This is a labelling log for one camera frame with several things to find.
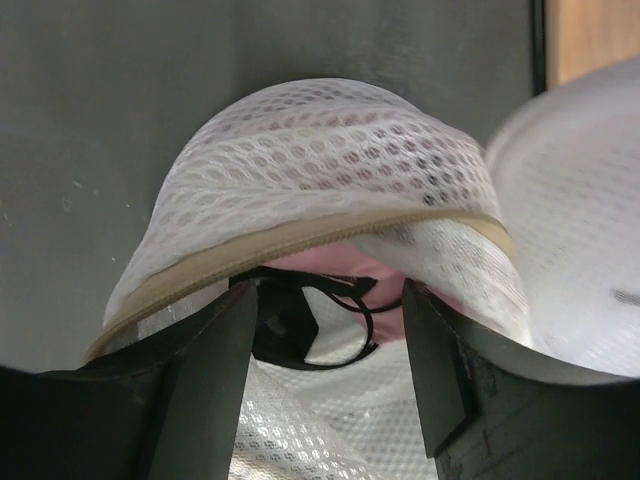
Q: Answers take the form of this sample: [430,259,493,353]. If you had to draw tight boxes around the white mesh bag grey trim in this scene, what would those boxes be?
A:
[485,59,639,377]

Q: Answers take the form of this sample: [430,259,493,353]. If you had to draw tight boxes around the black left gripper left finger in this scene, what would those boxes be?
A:
[1,283,257,480]

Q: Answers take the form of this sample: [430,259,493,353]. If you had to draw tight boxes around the pink black bra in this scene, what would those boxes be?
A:
[229,243,405,371]

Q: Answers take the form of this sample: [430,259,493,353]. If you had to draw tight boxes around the black wire wooden shelf rack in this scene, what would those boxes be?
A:
[528,0,639,96]

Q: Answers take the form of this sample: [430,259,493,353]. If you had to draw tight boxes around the white mesh bra laundry bag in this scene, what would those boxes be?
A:
[88,78,531,479]

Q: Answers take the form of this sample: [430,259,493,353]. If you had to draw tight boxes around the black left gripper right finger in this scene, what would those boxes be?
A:
[402,281,639,480]

